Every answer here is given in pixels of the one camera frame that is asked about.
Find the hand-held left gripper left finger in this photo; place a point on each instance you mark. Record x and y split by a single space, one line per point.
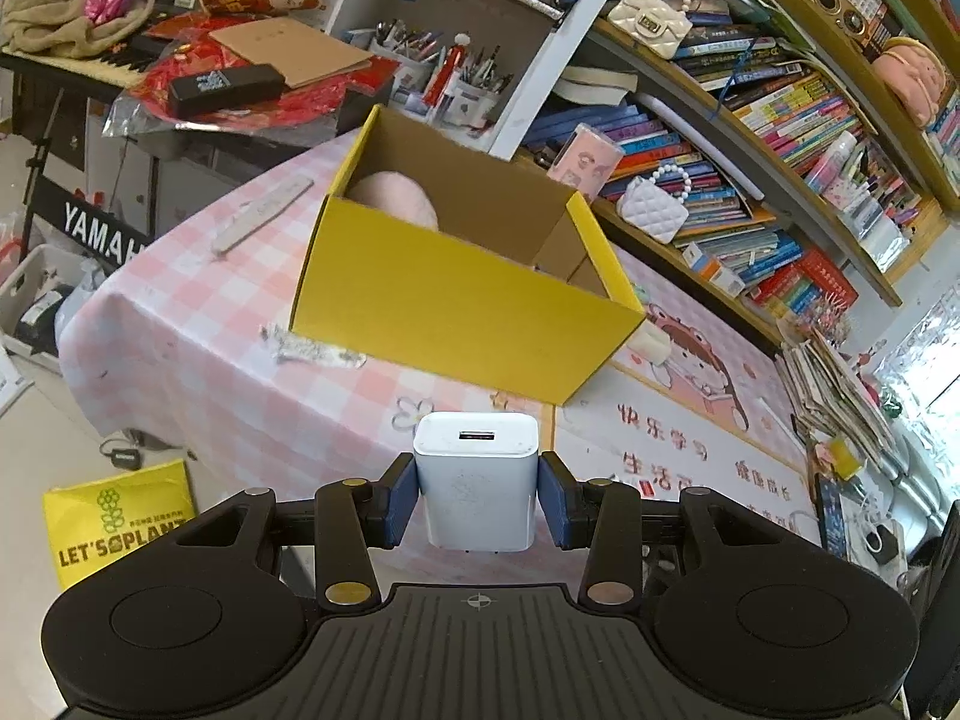
397 502

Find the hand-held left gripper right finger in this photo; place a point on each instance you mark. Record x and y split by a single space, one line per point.
556 502

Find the white usb charger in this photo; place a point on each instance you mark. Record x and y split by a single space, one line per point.
476 495

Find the yellow cardboard box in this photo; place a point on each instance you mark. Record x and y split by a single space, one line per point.
450 315

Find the large pink plush toy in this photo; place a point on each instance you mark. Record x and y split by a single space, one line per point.
397 199

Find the crumpled silver wrapper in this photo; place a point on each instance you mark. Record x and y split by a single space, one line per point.
307 349

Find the pink checked tablecloth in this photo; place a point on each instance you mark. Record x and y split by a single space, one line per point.
225 360

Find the black smartphone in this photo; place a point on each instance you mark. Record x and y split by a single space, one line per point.
832 514

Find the black power adapter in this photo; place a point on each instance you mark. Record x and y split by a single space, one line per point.
124 457

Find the white blue small carton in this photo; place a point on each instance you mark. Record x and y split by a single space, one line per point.
716 270

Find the yellow printed bag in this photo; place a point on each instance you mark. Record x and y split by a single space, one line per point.
112 532

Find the yellow paper pad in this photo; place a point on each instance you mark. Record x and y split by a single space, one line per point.
841 459

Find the stack of paper booklets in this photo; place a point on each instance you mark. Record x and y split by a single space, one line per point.
840 397

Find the white ruler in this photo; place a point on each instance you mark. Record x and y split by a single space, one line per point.
262 210

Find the pink floral ornament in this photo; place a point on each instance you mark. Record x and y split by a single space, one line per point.
832 309

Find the pink sticker tumbler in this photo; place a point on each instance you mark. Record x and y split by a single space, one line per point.
589 157

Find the wooden bookshelf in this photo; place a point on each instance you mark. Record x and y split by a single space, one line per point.
885 285

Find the black chair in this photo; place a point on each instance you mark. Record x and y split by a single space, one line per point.
937 615

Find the black electronic keyboard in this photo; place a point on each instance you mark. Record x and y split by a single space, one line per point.
90 229

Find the white pen container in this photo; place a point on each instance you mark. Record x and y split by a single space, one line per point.
879 241

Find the thick cream paperback book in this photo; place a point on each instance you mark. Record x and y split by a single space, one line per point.
596 86

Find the white plastic crate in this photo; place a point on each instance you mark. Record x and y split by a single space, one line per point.
37 277

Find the red tassel ornament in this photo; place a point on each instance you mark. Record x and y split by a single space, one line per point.
442 75

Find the pastel bottle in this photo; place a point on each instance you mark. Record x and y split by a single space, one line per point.
832 159

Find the black long box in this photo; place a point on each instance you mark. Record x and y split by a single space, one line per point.
225 88

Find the clear pen organizer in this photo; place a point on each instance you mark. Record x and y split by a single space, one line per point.
877 187

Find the white shelf unit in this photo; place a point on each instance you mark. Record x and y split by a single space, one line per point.
570 52

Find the brown cardboard sheet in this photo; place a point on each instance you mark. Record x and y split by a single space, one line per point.
289 52

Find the red festive paper pile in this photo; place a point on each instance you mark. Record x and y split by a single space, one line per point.
195 54

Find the pink plush doll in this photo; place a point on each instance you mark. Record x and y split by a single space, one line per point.
911 79

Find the tan small speaker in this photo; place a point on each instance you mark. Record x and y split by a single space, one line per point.
840 4

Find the brown fuzzy cloth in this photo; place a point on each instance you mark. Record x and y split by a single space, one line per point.
45 7

